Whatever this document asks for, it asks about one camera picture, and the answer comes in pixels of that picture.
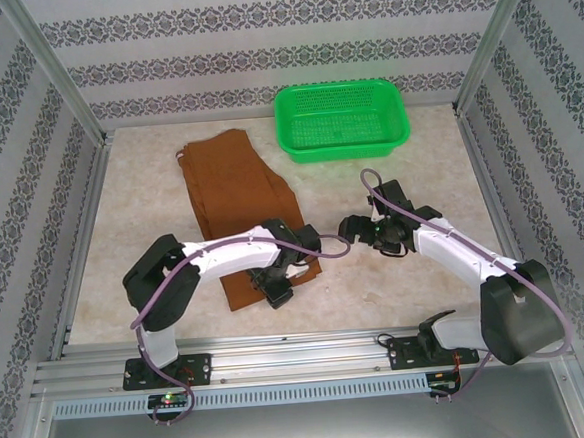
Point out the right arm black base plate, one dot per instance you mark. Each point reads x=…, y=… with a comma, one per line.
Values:
x=399, y=354

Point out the aluminium mounting rail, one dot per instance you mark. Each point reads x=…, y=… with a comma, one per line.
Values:
x=291, y=354

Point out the brown long pants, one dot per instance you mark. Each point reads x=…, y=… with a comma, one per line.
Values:
x=230, y=193

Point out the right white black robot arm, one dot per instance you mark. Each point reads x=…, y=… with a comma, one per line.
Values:
x=459, y=250

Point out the grey metal sheet panel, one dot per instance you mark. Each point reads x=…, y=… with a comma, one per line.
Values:
x=287, y=430

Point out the aluminium frame post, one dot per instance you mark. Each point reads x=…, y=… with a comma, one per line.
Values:
x=490, y=40
x=56, y=70

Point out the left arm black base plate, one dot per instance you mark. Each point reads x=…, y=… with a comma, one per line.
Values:
x=202, y=368

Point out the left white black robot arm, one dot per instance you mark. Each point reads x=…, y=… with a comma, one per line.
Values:
x=234, y=255

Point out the green plastic mesh basket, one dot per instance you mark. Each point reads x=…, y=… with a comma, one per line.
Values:
x=340, y=125

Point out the aluminium table side rail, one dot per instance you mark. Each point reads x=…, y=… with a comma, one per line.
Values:
x=95, y=167

